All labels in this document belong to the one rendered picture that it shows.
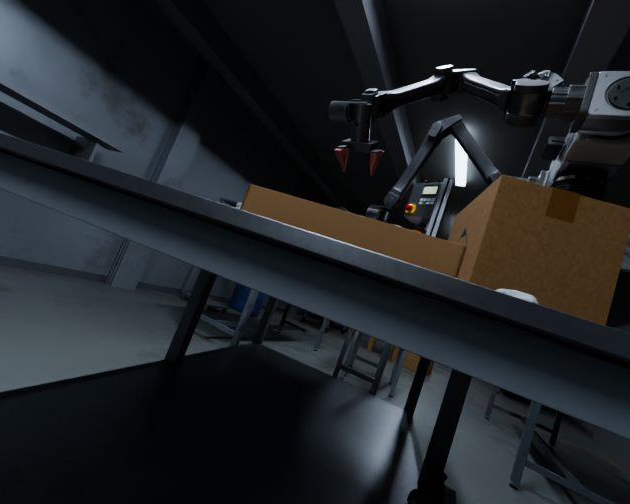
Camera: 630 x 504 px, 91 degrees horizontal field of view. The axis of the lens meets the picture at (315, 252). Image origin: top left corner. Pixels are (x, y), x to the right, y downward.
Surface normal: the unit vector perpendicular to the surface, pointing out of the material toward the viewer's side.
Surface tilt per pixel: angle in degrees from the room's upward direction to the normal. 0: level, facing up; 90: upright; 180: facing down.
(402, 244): 90
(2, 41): 90
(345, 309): 90
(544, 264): 90
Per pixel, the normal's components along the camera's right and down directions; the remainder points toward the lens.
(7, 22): 0.84, 0.26
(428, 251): -0.22, -0.20
